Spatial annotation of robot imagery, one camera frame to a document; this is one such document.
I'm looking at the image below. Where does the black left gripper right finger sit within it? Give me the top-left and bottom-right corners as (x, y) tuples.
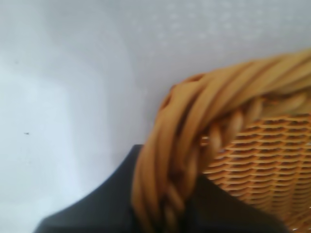
(184, 174), (294, 233)

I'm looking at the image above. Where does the brown woven wicker basket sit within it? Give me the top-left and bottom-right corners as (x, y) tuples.
(131, 47), (311, 233)

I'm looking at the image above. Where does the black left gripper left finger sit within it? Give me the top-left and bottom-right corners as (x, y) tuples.
(32, 144), (144, 233)

